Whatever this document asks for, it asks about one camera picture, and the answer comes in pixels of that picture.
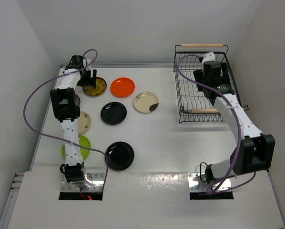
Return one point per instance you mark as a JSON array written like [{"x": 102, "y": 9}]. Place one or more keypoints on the black plate centre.
[{"x": 113, "y": 113}]

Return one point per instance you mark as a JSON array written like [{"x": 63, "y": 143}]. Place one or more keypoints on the orange plate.
[{"x": 122, "y": 87}]

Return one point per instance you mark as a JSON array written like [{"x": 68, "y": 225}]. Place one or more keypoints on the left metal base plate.
[{"x": 94, "y": 183}]

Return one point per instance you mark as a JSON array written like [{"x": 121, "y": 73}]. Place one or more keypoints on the blue floral plate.
[{"x": 78, "y": 100}]

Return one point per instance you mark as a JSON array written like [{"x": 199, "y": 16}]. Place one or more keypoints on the metal base plate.
[
  {"x": 197, "y": 183},
  {"x": 94, "y": 183}
]

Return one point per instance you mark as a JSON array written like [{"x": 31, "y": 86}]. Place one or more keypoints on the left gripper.
[{"x": 89, "y": 81}]

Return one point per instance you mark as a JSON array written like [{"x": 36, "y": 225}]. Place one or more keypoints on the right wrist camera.
[{"x": 209, "y": 56}]

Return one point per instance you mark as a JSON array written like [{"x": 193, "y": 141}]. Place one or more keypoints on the cream plate with calligraphy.
[{"x": 84, "y": 122}]

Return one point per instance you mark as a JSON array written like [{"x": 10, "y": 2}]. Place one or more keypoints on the yellow patterned plate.
[{"x": 99, "y": 89}]

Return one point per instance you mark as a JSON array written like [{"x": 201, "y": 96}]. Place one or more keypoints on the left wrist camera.
[{"x": 87, "y": 63}]

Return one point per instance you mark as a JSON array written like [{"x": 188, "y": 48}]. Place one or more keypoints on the cream plate black blotch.
[{"x": 145, "y": 102}]

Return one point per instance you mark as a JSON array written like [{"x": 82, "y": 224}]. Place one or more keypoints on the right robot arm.
[{"x": 254, "y": 150}]

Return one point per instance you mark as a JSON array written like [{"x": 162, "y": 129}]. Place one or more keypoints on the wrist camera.
[
  {"x": 87, "y": 63},
  {"x": 209, "y": 56}
]

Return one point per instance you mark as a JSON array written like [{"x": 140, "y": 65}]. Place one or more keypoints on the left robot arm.
[{"x": 66, "y": 110}]

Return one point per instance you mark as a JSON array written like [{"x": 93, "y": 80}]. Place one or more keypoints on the black wire dish rack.
[{"x": 193, "y": 106}]

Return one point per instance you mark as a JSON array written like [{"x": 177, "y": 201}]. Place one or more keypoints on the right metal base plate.
[{"x": 197, "y": 183}]

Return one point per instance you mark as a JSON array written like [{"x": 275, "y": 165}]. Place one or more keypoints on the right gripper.
[{"x": 226, "y": 79}]

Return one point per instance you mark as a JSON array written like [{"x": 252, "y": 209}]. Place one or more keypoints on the black plate near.
[{"x": 120, "y": 156}]

